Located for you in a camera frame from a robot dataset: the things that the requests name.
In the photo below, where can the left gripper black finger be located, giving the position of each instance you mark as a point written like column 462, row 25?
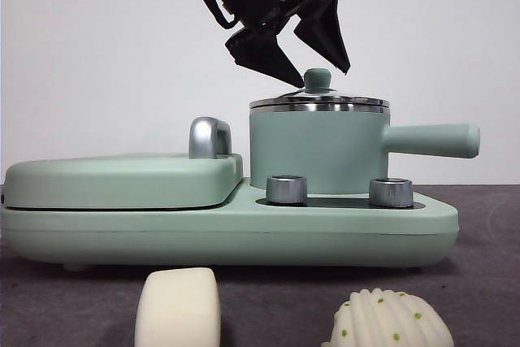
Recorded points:
column 325, row 26
column 264, row 54

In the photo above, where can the glass pot lid green knob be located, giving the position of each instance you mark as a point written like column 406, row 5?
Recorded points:
column 319, row 79

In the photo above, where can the plain white rectangular bun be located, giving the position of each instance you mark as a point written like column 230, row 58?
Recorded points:
column 178, row 310

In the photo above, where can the ribbed white bun green dots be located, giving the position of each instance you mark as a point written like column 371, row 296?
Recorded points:
column 386, row 322

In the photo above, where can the silver control knob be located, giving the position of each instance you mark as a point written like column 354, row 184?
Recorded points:
column 391, row 193
column 286, row 190

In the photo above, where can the green griddle lid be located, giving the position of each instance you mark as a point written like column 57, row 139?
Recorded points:
column 113, row 184

